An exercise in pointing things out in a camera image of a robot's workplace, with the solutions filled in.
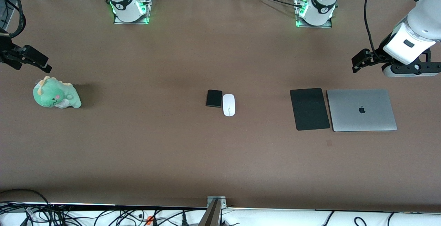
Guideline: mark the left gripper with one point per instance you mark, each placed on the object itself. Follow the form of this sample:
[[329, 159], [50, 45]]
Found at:
[[374, 58]]

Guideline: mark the white computer mouse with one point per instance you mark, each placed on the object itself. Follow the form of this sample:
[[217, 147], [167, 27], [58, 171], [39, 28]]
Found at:
[[228, 105]]

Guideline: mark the small black phone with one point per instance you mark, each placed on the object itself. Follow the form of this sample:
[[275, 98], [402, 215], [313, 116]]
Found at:
[[214, 98]]

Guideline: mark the black mouse pad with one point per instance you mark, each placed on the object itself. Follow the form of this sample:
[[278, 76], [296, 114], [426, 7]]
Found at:
[[309, 109]]

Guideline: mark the green dinosaur plush toy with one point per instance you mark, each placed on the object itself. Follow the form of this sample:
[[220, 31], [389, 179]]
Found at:
[[51, 95]]

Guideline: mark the silver laptop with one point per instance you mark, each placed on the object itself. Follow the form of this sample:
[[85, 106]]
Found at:
[[361, 110]]

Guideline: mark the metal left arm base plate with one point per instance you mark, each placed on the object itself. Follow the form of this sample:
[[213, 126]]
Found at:
[[327, 24]]

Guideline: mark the aluminium table edge bracket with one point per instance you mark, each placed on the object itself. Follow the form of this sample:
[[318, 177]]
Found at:
[[215, 205]]

